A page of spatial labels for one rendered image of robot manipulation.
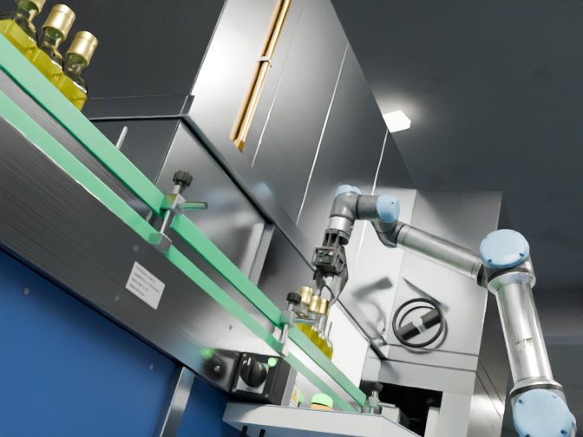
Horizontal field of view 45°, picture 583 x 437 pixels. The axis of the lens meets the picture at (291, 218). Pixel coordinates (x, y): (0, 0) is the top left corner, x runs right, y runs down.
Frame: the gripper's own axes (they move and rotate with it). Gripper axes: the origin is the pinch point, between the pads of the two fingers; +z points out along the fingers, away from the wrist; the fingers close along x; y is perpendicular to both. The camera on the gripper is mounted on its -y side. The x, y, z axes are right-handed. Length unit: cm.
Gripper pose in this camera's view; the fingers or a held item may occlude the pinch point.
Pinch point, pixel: (324, 303)
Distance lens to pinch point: 197.4
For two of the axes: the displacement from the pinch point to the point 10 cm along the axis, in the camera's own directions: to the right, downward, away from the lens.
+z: -2.5, 8.7, -4.2
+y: -3.7, -4.9, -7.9
